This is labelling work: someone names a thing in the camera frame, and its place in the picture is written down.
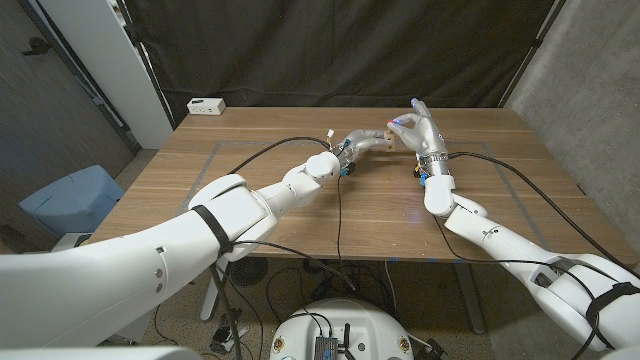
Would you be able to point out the blue plastic bin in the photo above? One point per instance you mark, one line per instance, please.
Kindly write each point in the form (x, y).
(70, 200)

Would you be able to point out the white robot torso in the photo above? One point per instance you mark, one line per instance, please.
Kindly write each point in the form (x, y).
(345, 320)

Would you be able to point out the white table leg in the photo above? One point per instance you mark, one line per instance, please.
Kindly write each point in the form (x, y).
(207, 305)

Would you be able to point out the white power strip box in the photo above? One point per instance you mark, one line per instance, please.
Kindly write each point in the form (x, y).
(206, 106)

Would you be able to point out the grey table leg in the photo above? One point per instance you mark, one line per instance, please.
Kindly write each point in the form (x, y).
(467, 300)

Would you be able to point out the grey electronics box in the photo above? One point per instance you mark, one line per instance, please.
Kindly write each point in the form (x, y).
(325, 348)

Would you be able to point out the black backdrop stand pole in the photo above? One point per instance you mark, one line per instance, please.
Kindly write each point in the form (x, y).
(145, 65)
(532, 47)

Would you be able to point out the yellow black object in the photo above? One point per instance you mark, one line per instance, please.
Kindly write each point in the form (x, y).
(82, 241)

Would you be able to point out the small black device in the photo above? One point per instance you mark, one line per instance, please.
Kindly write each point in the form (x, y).
(436, 350)

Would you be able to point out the black white floor gadget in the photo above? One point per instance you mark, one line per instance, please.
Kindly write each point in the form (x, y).
(244, 330)

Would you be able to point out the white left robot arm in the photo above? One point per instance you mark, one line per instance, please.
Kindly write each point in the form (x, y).
(125, 280)

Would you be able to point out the white pillar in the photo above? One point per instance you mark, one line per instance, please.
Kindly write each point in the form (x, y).
(110, 65)

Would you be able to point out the round black floor fan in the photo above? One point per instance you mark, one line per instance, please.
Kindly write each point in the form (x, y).
(252, 272)

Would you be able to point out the person's bare leg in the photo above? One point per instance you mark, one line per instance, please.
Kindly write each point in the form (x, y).
(5, 247)

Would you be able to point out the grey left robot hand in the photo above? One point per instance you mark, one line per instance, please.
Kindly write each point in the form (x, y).
(360, 140)

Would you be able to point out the wooden block with holes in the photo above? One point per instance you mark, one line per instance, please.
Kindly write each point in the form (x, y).
(391, 142)

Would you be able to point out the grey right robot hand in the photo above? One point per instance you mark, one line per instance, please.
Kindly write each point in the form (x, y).
(425, 140)

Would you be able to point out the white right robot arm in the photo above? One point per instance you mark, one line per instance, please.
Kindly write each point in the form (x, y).
(500, 242)

